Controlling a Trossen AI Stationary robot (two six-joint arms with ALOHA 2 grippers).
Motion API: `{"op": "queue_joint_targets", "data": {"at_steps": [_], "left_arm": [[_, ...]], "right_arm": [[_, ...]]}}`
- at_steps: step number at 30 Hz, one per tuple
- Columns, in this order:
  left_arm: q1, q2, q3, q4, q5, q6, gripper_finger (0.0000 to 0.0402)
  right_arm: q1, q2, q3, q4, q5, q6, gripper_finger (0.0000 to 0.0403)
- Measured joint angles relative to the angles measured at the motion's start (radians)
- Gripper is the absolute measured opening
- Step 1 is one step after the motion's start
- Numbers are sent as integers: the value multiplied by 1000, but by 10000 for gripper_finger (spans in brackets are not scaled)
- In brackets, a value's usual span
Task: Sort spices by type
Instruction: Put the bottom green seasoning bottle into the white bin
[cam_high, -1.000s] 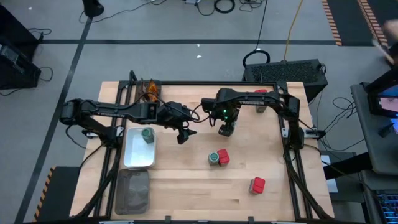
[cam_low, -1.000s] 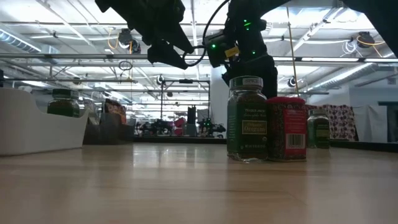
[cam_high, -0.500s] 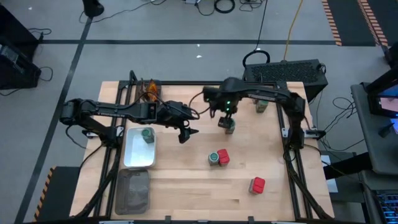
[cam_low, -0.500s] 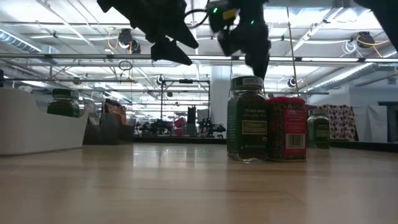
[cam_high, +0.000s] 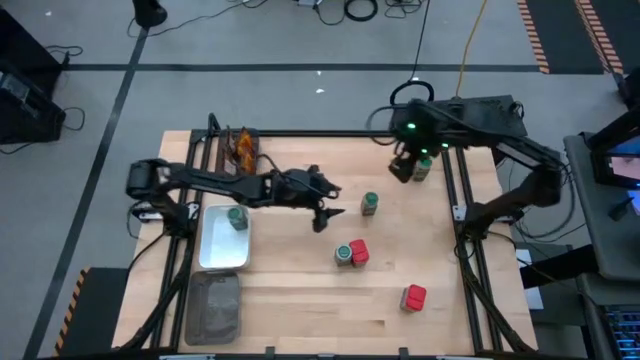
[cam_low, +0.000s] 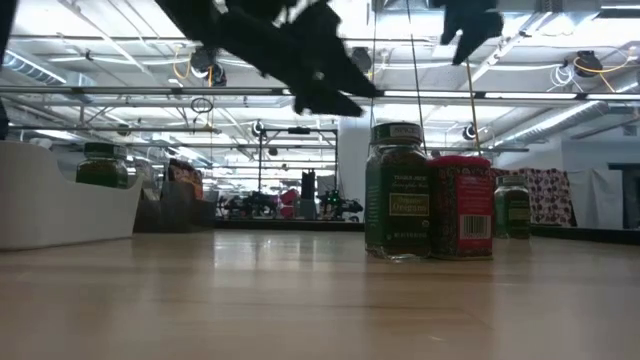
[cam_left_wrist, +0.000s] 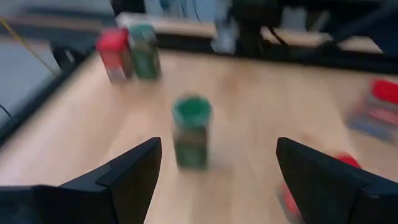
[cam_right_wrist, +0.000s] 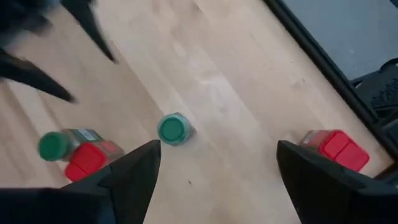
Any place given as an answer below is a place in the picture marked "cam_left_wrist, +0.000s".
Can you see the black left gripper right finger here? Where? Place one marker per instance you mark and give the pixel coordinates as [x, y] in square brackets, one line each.
[335, 199]

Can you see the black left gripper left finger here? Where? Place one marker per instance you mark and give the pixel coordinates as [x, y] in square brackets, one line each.
[93, 199]

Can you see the red lid spice tin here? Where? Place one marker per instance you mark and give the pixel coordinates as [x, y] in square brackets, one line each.
[376, 115]
[113, 53]
[349, 160]

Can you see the green lid spice jar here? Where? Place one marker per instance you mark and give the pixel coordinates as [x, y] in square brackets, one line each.
[145, 56]
[191, 140]

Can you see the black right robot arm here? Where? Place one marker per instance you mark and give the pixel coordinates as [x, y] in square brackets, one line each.
[252, 28]

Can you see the black table frame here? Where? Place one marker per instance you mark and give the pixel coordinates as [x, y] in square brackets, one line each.
[31, 109]

